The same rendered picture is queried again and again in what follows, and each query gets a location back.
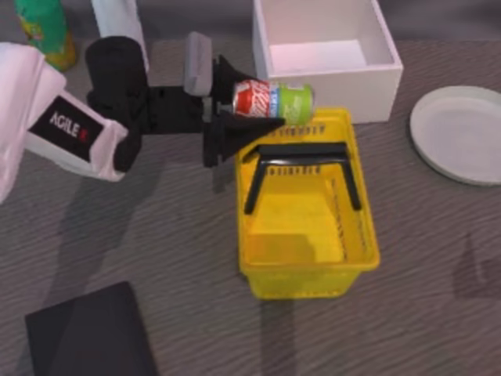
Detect green red soda can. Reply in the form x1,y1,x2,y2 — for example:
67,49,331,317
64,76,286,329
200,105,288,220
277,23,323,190
232,79,316,126

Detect yellow plastic basket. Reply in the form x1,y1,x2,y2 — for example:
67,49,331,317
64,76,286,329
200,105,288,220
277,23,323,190
233,107,381,302

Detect white open box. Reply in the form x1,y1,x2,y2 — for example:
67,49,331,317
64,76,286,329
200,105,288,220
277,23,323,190
251,0,404,125

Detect white upright box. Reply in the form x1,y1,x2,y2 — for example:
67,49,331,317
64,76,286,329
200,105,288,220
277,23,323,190
90,0,150,71

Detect green yellow bottle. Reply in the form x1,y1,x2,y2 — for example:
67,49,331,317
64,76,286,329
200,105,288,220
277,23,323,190
13,0,77,72

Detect white round plate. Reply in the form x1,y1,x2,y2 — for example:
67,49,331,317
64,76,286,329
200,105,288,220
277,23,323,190
409,85,501,186

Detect black flat pad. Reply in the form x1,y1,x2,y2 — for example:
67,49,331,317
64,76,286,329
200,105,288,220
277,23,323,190
24,280,160,376

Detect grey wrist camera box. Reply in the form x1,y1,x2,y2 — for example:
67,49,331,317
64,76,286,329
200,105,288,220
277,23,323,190
183,31,214,96

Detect black basket handle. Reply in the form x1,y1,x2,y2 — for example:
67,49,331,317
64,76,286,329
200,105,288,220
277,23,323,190
243,142,362,215

